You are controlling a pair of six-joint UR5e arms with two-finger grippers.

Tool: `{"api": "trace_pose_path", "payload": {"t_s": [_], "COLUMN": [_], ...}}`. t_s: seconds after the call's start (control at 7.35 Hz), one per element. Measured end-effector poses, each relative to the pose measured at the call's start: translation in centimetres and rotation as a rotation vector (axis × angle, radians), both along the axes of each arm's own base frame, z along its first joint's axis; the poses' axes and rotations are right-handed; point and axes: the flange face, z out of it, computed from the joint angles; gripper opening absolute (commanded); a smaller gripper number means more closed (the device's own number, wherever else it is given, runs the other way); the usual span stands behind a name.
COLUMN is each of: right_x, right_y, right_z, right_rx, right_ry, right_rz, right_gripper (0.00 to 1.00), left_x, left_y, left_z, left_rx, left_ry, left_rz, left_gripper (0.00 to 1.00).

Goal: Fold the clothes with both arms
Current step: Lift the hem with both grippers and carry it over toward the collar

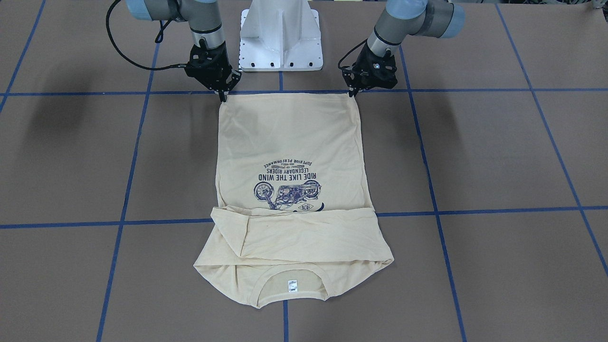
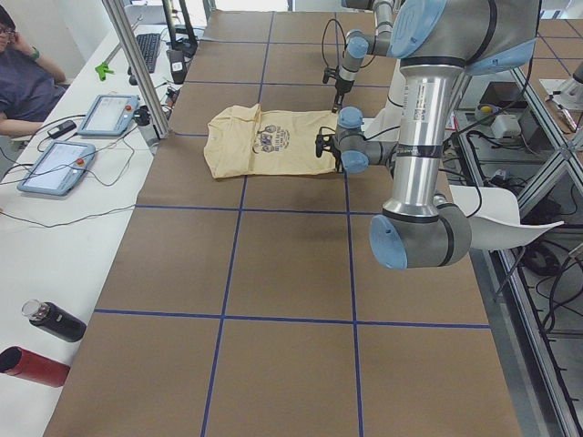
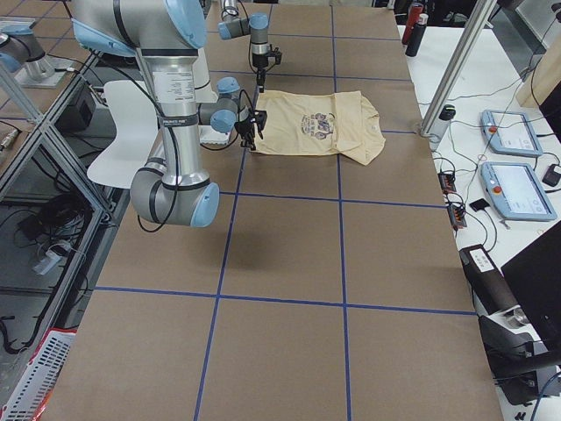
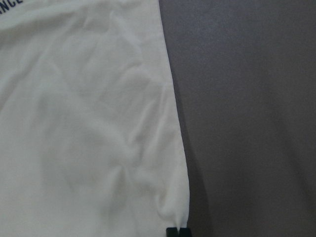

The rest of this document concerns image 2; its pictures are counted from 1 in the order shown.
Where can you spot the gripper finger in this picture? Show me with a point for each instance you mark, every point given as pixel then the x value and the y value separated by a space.
pixel 337 104

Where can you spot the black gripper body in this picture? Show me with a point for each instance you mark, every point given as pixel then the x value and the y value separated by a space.
pixel 337 158
pixel 342 86

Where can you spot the beige long sleeve shirt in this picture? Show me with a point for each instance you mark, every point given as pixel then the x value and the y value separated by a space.
pixel 251 141

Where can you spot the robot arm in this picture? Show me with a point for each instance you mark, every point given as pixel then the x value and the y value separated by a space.
pixel 358 45
pixel 435 42

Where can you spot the black monitor stand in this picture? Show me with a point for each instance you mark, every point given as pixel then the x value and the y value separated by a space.
pixel 183 42

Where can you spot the white curved sheet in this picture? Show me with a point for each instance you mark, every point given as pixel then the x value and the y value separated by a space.
pixel 496 225

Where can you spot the black keyboard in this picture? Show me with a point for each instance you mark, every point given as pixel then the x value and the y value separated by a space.
pixel 148 45

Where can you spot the far blue teach pendant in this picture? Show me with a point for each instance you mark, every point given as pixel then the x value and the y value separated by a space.
pixel 109 116

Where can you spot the blue teach pendant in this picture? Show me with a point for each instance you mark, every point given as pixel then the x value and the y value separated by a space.
pixel 109 116
pixel 59 169

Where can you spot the green plastic tool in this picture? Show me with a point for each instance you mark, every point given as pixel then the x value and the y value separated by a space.
pixel 103 70

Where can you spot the black phone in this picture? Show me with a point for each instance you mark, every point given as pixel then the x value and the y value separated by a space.
pixel 62 129

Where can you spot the near blue teach pendant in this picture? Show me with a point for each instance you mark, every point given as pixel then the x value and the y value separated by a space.
pixel 59 169

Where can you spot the seated person in blue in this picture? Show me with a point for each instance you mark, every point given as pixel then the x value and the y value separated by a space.
pixel 31 83

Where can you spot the black water bottle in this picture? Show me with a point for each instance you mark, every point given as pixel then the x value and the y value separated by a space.
pixel 50 318

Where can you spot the red water bottle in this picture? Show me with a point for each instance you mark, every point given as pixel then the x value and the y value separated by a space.
pixel 27 365

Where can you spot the aluminium frame post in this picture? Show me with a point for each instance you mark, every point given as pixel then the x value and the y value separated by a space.
pixel 126 37

